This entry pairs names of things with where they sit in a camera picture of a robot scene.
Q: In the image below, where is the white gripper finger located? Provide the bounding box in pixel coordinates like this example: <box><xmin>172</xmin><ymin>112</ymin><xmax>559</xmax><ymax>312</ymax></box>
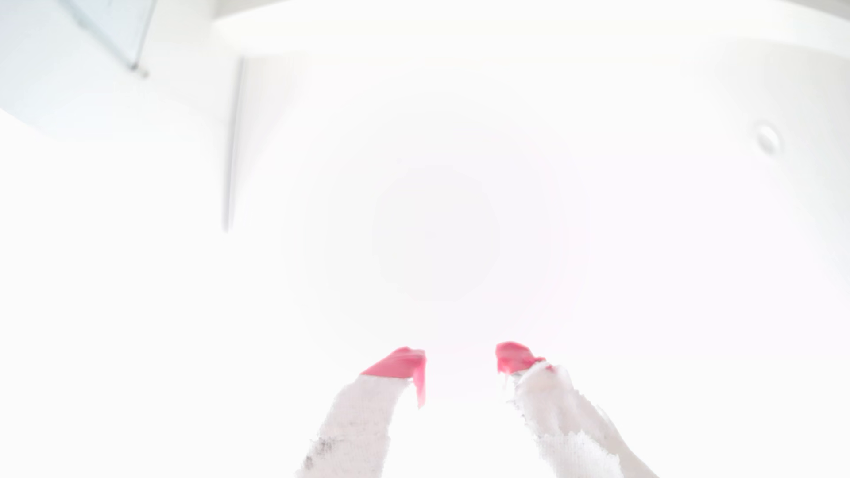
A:
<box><xmin>495</xmin><ymin>341</ymin><xmax>660</xmax><ymax>478</ymax></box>
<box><xmin>295</xmin><ymin>347</ymin><xmax>427</xmax><ymax>478</ymax></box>

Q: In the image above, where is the round white ceiling fixture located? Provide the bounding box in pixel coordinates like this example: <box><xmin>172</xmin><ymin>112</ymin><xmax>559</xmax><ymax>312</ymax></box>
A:
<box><xmin>753</xmin><ymin>123</ymin><xmax>783</xmax><ymax>158</ymax></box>

